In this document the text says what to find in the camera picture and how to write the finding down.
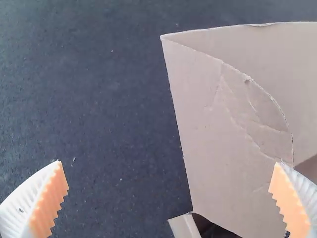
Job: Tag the cardboard box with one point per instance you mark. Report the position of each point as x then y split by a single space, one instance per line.
235 124

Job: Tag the black mat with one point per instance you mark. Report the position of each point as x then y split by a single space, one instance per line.
86 99

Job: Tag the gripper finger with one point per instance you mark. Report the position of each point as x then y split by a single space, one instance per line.
29 203
294 198

